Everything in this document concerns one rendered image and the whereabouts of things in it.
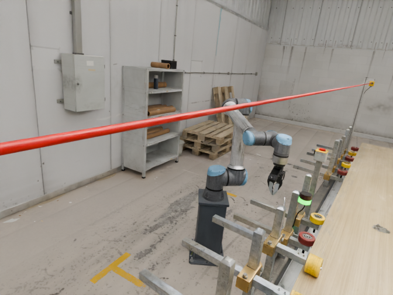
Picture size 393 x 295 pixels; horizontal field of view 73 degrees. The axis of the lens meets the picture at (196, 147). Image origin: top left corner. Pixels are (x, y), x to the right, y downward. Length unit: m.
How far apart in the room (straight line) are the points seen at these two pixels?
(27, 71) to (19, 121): 0.50
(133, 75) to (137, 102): 0.36
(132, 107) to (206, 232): 2.14
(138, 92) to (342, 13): 6.92
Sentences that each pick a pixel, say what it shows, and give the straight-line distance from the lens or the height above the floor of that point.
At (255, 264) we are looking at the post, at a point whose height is 0.99.
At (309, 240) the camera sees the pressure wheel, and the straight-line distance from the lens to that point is 1.51.
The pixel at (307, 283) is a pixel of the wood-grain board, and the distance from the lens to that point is 1.28.
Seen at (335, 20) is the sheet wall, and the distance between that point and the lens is 9.32.
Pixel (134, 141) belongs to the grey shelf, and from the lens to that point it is 3.93.
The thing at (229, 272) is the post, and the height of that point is 1.14.
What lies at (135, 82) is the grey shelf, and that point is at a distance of 3.77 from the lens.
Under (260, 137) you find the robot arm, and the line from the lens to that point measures 1.67.
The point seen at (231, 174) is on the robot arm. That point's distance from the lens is 2.26.
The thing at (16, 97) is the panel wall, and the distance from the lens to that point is 3.15.
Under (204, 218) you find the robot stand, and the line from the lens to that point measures 2.34.
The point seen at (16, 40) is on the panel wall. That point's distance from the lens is 3.14.
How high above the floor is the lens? 1.70
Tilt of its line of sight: 18 degrees down
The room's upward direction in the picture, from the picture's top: 5 degrees clockwise
